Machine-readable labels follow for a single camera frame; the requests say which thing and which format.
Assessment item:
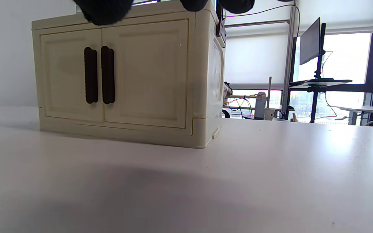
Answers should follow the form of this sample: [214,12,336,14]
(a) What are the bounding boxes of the white roller blind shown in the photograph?
[224,24,289,89]

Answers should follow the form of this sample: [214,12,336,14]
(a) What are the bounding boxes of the person's right hand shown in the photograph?
[73,0,294,26]

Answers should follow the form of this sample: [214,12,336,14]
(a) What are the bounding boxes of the black computer monitor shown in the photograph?
[299,17,322,66]

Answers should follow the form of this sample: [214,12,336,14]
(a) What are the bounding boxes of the white desk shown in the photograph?
[330,105,373,126]

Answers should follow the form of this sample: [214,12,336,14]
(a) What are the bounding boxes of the cream plastic cabinet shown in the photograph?
[31,0,228,150]

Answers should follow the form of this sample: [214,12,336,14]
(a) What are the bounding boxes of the grey water bottle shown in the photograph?
[254,92,267,120]

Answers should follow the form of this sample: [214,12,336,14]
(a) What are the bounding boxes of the black standing desk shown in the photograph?
[288,23,373,123]

